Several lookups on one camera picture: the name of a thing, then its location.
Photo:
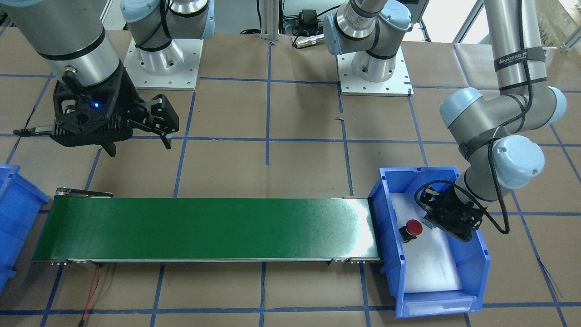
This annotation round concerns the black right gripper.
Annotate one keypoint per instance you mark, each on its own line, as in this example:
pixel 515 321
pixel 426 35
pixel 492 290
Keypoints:
pixel 126 94

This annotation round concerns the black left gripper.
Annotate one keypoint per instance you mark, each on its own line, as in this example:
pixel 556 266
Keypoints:
pixel 447 206

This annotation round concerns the red push button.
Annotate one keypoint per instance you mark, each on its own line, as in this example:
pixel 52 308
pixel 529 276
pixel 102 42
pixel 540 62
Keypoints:
pixel 410 230

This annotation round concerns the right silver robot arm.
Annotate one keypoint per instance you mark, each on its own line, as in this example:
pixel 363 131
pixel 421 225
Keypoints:
pixel 69 35

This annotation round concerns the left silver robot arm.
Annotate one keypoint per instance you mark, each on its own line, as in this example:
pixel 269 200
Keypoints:
pixel 487 130

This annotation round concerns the blue bin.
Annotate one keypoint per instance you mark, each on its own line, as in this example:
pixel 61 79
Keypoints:
pixel 20 202
pixel 471 258

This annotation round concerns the white foam pad bin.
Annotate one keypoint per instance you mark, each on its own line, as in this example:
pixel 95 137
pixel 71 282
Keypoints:
pixel 430 266

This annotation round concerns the green conveyor belt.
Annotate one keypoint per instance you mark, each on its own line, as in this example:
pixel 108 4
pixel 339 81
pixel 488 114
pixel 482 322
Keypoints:
pixel 188 230

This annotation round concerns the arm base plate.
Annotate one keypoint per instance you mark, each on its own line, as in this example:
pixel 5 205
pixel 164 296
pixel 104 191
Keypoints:
pixel 363 75
pixel 173 68

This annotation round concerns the aluminium frame post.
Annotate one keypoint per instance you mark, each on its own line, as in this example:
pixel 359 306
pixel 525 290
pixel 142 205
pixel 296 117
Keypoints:
pixel 270 12

